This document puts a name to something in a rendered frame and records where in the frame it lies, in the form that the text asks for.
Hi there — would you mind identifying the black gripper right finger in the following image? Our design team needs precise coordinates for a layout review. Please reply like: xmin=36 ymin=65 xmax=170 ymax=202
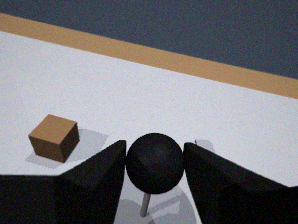
xmin=183 ymin=142 xmax=298 ymax=224

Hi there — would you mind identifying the brown cube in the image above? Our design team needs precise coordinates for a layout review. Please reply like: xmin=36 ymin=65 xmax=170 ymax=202
xmin=28 ymin=114 xmax=80 ymax=163

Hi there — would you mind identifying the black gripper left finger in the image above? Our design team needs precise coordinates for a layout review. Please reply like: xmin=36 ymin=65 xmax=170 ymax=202
xmin=0 ymin=140 xmax=127 ymax=224

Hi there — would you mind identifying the glass french press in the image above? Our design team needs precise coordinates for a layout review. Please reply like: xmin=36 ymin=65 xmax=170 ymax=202
xmin=114 ymin=133 xmax=197 ymax=224

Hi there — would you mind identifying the grey flat bar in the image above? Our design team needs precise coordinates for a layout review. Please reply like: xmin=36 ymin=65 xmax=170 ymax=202
xmin=195 ymin=139 xmax=214 ymax=153

